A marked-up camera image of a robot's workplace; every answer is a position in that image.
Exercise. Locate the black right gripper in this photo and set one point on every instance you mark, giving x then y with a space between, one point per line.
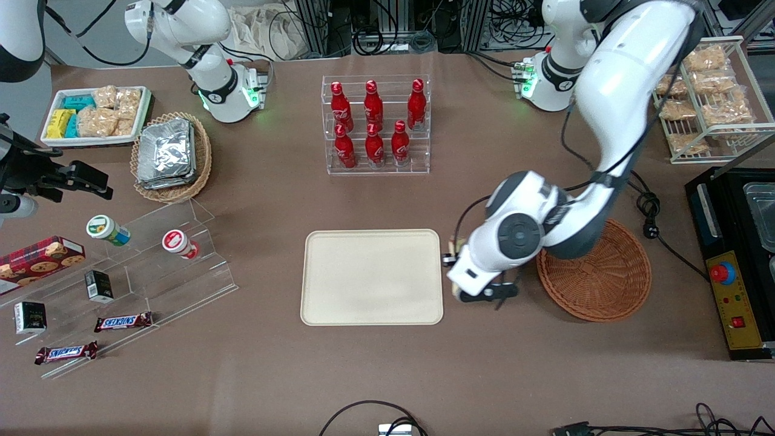
37 175

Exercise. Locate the triangle sandwich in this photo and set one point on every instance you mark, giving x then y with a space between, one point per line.
457 246

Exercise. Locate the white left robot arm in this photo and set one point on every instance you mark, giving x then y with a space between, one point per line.
623 91

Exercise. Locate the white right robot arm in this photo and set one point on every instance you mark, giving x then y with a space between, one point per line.
215 85

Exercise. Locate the white rectangular snack tray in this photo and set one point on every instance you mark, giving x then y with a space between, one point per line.
51 140

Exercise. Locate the cream plastic tray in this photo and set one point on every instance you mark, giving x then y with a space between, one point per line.
370 277

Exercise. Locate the oval light wicker basket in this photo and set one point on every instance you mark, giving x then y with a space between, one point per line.
203 160

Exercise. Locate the round brown wicker basket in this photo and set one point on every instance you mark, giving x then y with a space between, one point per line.
611 284

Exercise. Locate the green lid yogurt cup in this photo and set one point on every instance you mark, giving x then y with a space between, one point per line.
103 229

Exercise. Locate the teal snack packet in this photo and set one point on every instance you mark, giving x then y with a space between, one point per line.
72 127
79 102

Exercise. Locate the clear rice cracker bag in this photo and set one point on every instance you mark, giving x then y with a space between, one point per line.
97 122
129 103
125 127
105 97

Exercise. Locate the yellow snack packet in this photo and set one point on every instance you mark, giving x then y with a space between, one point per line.
60 123

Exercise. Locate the silver foil pack stack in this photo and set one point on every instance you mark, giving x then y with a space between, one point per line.
164 152

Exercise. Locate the red cookie box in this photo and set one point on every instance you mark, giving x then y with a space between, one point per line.
33 260

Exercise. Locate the small black box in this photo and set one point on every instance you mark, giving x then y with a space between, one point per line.
98 286
30 317

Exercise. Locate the red lid yogurt cup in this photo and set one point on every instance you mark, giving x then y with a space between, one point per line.
177 242

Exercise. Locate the clear acrylic bottle rack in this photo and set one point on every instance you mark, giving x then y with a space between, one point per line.
387 171

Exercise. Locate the red cola bottle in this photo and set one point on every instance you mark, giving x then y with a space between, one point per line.
373 106
345 151
375 148
341 109
416 106
400 146

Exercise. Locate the clear acrylic step stand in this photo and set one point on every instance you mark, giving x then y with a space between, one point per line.
169 284

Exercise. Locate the snickers bar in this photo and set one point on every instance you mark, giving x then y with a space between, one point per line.
123 321
65 352

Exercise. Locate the small silver device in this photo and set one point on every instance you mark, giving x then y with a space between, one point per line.
395 430

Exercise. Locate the beige cloth bag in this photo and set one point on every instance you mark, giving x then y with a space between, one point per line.
266 33

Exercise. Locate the clear bagged pastry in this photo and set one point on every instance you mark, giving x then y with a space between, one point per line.
673 86
713 83
705 59
726 115
677 110
687 143

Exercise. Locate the yellow emergency stop box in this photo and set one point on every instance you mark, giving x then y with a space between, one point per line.
742 306

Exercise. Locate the dark camera mount bracket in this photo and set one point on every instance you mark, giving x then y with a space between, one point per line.
502 290

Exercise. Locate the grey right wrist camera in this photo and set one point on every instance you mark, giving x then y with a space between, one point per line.
18 206

